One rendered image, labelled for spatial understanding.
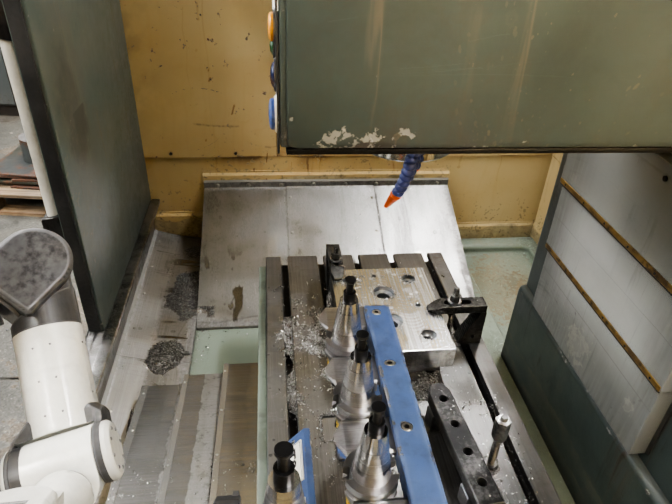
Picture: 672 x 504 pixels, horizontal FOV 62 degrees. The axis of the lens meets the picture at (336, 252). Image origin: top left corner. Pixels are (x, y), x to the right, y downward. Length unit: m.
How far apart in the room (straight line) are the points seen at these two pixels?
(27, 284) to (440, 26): 0.62
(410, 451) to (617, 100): 0.43
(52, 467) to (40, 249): 0.29
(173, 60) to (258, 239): 0.62
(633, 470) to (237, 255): 1.25
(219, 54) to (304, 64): 1.38
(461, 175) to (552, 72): 1.59
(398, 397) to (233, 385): 0.75
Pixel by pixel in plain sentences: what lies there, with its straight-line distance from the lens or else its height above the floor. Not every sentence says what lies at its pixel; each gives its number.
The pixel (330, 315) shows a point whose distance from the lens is 0.86.
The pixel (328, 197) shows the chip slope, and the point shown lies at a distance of 2.02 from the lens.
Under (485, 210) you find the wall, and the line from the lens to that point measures 2.26.
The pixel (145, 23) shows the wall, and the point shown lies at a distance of 1.90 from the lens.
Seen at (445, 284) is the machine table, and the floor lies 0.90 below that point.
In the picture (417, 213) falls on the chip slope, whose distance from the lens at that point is 2.03.
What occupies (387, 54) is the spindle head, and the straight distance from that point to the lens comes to 0.53.
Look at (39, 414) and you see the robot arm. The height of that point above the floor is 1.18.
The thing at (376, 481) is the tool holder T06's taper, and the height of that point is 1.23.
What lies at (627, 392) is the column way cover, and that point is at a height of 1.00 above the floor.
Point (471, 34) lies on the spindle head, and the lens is 0.54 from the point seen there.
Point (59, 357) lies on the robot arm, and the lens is 0.85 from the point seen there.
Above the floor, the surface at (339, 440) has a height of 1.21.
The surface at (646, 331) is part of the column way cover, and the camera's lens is 1.13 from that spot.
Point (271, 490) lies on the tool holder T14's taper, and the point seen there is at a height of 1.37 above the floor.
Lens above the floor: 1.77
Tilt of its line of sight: 33 degrees down
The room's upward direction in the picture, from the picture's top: 3 degrees clockwise
